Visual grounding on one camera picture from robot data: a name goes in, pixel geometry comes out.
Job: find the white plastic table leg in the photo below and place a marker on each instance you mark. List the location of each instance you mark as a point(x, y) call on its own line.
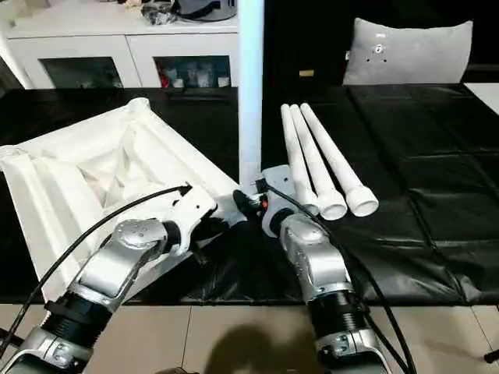
point(251, 97)
point(297, 156)
point(313, 156)
point(334, 156)

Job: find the white plastic table top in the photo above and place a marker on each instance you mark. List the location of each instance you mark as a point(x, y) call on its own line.
point(58, 187)

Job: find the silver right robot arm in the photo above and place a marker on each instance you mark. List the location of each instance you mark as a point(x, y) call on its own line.
point(319, 265)

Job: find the black work mat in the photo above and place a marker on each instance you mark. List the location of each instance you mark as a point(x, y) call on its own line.
point(429, 156)

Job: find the grey round cooker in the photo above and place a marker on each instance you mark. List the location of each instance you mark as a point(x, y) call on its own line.
point(206, 9)

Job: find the white glass-door cabinet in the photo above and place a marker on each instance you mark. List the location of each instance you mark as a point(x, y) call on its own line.
point(117, 43)

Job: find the grey cushion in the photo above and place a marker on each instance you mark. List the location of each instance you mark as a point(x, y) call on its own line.
point(409, 50)

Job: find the white flat board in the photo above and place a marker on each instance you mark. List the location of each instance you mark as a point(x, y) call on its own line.
point(485, 95)

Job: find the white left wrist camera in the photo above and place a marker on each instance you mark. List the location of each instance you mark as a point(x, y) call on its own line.
point(191, 210)

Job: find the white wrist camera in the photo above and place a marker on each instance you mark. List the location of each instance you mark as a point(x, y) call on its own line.
point(278, 183)
point(191, 210)

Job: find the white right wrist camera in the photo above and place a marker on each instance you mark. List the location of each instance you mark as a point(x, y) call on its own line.
point(278, 183)

